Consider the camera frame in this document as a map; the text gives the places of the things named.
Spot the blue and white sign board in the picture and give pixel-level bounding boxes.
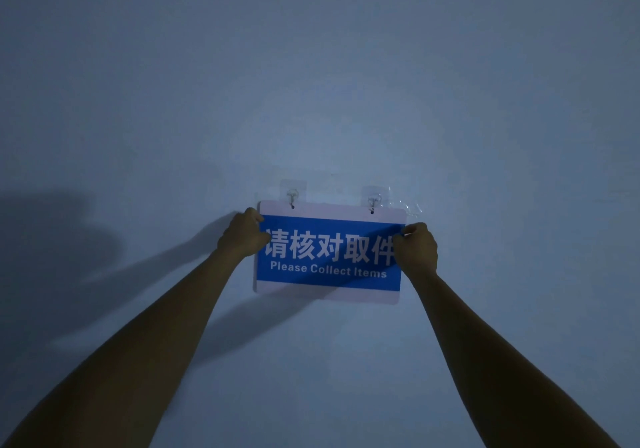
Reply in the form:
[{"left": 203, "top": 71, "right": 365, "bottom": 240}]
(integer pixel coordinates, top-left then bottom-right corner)
[{"left": 253, "top": 200, "right": 407, "bottom": 306}]

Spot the person's left forearm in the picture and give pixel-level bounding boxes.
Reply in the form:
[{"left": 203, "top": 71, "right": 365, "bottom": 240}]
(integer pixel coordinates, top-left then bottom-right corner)
[{"left": 0, "top": 249, "right": 246, "bottom": 448}]

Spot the person's right forearm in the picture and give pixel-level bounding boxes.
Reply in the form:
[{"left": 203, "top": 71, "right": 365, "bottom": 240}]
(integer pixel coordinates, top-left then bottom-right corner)
[{"left": 406, "top": 272, "right": 636, "bottom": 448}]

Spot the person's left hand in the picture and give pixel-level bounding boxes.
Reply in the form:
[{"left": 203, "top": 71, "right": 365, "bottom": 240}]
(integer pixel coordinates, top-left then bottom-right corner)
[{"left": 216, "top": 207, "right": 271, "bottom": 259}]

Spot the person's right hand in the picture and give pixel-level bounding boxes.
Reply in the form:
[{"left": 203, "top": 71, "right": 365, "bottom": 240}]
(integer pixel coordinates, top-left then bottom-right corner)
[{"left": 391, "top": 222, "right": 439, "bottom": 278}]

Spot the clear adhesive wall hook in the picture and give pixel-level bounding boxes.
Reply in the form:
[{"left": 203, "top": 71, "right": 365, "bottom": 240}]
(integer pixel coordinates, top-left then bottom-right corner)
[
  {"left": 280, "top": 180, "right": 304, "bottom": 210},
  {"left": 361, "top": 186, "right": 385, "bottom": 214}
]

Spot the clear plastic film scrap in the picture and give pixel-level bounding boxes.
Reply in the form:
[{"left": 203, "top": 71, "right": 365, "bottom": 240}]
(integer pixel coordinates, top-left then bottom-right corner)
[{"left": 384, "top": 196, "right": 426, "bottom": 217}]

